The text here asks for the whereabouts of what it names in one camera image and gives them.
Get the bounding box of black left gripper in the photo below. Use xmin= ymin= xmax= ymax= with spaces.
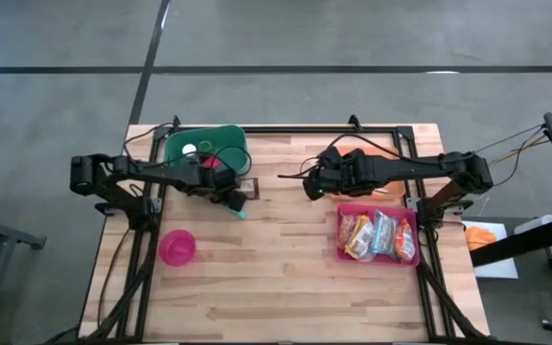
xmin=192 ymin=165 xmax=250 ymax=213

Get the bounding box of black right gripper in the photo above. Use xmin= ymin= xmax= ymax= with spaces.
xmin=302 ymin=147 xmax=378 ymax=202

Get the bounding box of brown sauce packet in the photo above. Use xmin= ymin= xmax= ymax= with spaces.
xmin=237 ymin=177 xmax=261 ymax=201

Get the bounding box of orange chicken ramen pack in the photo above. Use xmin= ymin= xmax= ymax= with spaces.
xmin=393 ymin=218 xmax=417 ymax=265

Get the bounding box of teal plastic bin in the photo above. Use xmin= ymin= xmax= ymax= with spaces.
xmin=163 ymin=124 xmax=251 ymax=176

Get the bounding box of pink plastic bowl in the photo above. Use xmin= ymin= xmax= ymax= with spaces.
xmin=158 ymin=228 xmax=197 ymax=267

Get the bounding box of pink plastic bin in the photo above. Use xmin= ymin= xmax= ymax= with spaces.
xmin=335 ymin=202 xmax=422 ymax=268

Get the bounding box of orange plastic bin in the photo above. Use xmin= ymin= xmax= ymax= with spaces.
xmin=321 ymin=145 xmax=406 ymax=202

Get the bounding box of orange cloth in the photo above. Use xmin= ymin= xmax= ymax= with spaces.
xmin=464 ymin=225 xmax=497 ymax=252

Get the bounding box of white paper sheet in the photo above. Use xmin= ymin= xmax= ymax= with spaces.
xmin=461 ymin=219 xmax=519 ymax=280

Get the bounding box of grey metal side table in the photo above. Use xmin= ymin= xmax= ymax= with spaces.
xmin=0 ymin=206 xmax=48 ymax=345

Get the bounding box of white plastic container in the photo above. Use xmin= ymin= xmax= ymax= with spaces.
xmin=514 ymin=214 xmax=552 ymax=236

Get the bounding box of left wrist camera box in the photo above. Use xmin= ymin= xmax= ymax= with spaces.
xmin=214 ymin=170 xmax=242 ymax=192

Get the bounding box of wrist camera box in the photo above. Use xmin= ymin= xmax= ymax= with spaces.
xmin=214 ymin=170 xmax=242 ymax=192
xmin=320 ymin=146 xmax=343 ymax=170

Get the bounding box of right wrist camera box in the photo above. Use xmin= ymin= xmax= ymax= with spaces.
xmin=320 ymin=146 xmax=343 ymax=170

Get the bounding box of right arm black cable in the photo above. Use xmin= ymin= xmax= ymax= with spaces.
xmin=277 ymin=132 xmax=402 ymax=179

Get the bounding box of black aluminium table frame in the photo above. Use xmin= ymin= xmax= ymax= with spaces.
xmin=81 ymin=114 xmax=491 ymax=344

